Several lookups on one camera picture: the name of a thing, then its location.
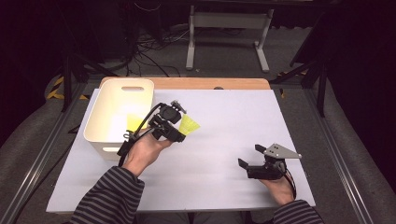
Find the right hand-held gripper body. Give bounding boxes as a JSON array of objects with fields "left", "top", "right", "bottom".
[{"left": 247, "top": 143, "right": 303, "bottom": 181}]

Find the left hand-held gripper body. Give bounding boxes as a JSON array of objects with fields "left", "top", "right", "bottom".
[{"left": 148, "top": 100, "right": 188, "bottom": 141}]

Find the yellow shuttlecock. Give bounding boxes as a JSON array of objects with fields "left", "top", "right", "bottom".
[
  {"left": 178, "top": 114, "right": 201, "bottom": 136},
  {"left": 125, "top": 113, "right": 148, "bottom": 133}
]

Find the white plastic storage bin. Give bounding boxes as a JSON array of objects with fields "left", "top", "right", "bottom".
[{"left": 83, "top": 77, "right": 158, "bottom": 162}]

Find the person's right hand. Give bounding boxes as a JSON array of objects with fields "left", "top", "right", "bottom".
[{"left": 260, "top": 177, "right": 295, "bottom": 207}]

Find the person's left hand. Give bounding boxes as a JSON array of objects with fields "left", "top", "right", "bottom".
[{"left": 122, "top": 130, "right": 174, "bottom": 177}]

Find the white board sheet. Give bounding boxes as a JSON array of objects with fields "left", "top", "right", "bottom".
[{"left": 46, "top": 88, "right": 316, "bottom": 214}]

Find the black metal stand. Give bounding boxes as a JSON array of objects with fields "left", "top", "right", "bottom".
[{"left": 269, "top": 12, "right": 331, "bottom": 119}]

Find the black tripod stand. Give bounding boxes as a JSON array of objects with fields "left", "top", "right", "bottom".
[{"left": 60, "top": 52, "right": 120, "bottom": 113}]

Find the yellow black hazard tape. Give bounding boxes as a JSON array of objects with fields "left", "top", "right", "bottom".
[{"left": 46, "top": 76, "right": 90, "bottom": 101}]

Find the left hand-held gripper black cable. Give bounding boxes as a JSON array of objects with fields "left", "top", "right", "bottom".
[{"left": 117, "top": 103, "right": 163, "bottom": 167}]

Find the hand-held gripper black cable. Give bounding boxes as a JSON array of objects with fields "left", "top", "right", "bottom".
[
  {"left": 283, "top": 172, "right": 297, "bottom": 200},
  {"left": 117, "top": 103, "right": 163, "bottom": 167}
]

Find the right hand-held gripper black cable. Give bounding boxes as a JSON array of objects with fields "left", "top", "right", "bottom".
[{"left": 283, "top": 172, "right": 297, "bottom": 200}]

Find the black floor cables bundle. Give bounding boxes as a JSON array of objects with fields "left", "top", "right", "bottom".
[{"left": 102, "top": 27, "right": 191, "bottom": 78}]

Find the aluminium floor rail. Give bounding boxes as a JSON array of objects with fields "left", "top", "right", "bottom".
[
  {"left": 303, "top": 88, "right": 375, "bottom": 224},
  {"left": 0, "top": 80, "right": 92, "bottom": 224}
]

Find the white metal stand frame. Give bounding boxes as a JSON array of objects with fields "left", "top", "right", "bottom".
[{"left": 185, "top": 5, "right": 275, "bottom": 73}]

